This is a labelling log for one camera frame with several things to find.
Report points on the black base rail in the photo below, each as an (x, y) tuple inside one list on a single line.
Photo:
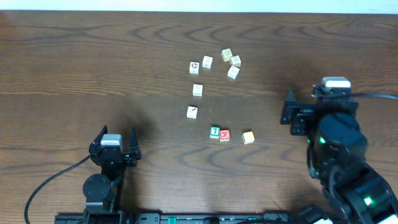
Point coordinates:
[(155, 218)]

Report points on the hammer wooden block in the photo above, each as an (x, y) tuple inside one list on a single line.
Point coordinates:
[(192, 112)]

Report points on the yellow top wooden block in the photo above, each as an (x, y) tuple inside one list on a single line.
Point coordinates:
[(248, 137)]

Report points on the W wooden block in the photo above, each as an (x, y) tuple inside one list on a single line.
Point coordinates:
[(197, 90)]

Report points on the ball A wooden block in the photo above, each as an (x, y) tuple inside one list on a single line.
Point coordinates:
[(194, 67)]

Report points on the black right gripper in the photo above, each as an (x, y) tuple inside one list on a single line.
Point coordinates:
[(304, 112)]

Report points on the yellow side wooden block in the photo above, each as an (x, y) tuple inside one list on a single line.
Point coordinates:
[(226, 54)]

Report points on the green N wooden block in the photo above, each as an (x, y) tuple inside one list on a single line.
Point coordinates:
[(233, 72)]

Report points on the umbrella wooden block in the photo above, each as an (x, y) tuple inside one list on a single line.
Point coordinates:
[(207, 61)]

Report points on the red side wooden block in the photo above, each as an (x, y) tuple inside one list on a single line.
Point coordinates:
[(235, 61)]

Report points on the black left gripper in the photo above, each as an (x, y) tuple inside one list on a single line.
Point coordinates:
[(130, 156)]

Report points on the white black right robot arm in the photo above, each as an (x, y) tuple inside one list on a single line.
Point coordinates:
[(336, 155)]

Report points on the red M wooden block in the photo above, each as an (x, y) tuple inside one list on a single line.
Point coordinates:
[(225, 135)]

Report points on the green 7 wooden block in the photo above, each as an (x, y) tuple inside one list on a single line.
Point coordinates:
[(215, 132)]

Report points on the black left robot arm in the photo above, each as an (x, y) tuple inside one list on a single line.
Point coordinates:
[(103, 191)]

